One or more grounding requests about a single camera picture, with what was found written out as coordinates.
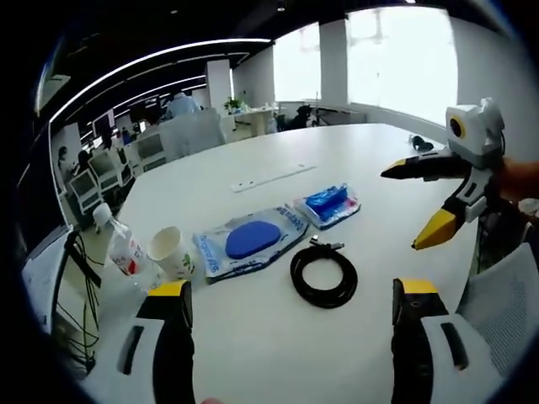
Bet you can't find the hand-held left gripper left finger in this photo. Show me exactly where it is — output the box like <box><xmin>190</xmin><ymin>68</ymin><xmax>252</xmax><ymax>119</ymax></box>
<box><xmin>77</xmin><ymin>279</ymin><xmax>197</xmax><ymax>404</ymax></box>

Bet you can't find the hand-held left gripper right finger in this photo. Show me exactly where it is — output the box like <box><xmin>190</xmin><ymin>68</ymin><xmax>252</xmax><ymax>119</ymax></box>
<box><xmin>390</xmin><ymin>276</ymin><xmax>504</xmax><ymax>404</ymax></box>

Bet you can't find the blue tissue pack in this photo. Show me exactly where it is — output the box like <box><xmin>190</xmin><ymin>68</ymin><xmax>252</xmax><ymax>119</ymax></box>
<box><xmin>293</xmin><ymin>181</ymin><xmax>363</xmax><ymax>231</ymax></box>

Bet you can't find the white printed paper cup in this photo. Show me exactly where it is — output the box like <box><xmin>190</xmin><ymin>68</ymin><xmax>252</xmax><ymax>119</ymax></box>
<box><xmin>149</xmin><ymin>226</ymin><xmax>198</xmax><ymax>281</ymax></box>

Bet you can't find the clear plastic water bottle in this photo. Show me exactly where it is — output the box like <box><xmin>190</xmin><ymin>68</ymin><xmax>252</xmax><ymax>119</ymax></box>
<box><xmin>92</xmin><ymin>204</ymin><xmax>159</xmax><ymax>291</ymax></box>

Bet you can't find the wet wipes pack blue lid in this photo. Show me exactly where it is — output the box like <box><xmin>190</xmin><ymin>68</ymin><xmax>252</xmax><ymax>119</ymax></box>
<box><xmin>191</xmin><ymin>202</ymin><xmax>311</xmax><ymax>285</ymax></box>

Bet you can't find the small black device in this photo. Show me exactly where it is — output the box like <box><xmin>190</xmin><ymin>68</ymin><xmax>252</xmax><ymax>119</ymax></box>
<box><xmin>410</xmin><ymin>134</ymin><xmax>435</xmax><ymax>152</ymax></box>

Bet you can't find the white mesh office chair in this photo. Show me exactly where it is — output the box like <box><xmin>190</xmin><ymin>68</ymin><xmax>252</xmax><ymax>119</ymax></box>
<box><xmin>456</xmin><ymin>242</ymin><xmax>539</xmax><ymax>380</ymax></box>

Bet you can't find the white table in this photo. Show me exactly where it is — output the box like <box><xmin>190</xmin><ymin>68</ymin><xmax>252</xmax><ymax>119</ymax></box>
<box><xmin>82</xmin><ymin>122</ymin><xmax>485</xmax><ymax>404</ymax></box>

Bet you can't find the black laptop stand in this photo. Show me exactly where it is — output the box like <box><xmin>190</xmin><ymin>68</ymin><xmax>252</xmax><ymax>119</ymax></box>
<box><xmin>65</xmin><ymin>231</ymin><xmax>104</xmax><ymax>290</ymax></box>

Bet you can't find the black office chair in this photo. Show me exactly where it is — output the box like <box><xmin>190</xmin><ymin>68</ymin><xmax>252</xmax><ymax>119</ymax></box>
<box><xmin>290</xmin><ymin>104</ymin><xmax>317</xmax><ymax>127</ymax></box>

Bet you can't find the open white laptop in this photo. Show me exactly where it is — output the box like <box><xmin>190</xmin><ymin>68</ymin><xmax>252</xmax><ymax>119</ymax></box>
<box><xmin>20</xmin><ymin>121</ymin><xmax>79</xmax><ymax>325</ymax></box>

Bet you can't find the white background desk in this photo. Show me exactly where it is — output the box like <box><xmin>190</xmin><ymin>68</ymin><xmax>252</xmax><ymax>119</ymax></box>
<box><xmin>222</xmin><ymin>107</ymin><xmax>279</xmax><ymax>136</ymax></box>

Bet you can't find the white background office chair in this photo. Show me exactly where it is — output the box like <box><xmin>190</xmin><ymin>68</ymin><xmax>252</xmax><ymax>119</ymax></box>
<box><xmin>136</xmin><ymin>134</ymin><xmax>168</xmax><ymax>169</ymax></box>
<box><xmin>90</xmin><ymin>153</ymin><xmax>123</xmax><ymax>190</ymax></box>
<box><xmin>69</xmin><ymin>172</ymin><xmax>102</xmax><ymax>211</ymax></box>

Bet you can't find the white translucent partition panel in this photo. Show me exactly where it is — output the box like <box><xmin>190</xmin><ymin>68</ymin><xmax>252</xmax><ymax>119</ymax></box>
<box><xmin>159</xmin><ymin>109</ymin><xmax>227</xmax><ymax>161</ymax></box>

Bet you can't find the long ceiling light strip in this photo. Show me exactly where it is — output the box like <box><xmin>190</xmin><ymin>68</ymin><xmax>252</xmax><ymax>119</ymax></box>
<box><xmin>49</xmin><ymin>38</ymin><xmax>271</xmax><ymax>123</ymax></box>

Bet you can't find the tangle of black cables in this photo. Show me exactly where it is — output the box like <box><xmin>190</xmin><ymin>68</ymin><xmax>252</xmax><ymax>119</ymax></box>
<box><xmin>54</xmin><ymin>268</ymin><xmax>102</xmax><ymax>374</ymax></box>

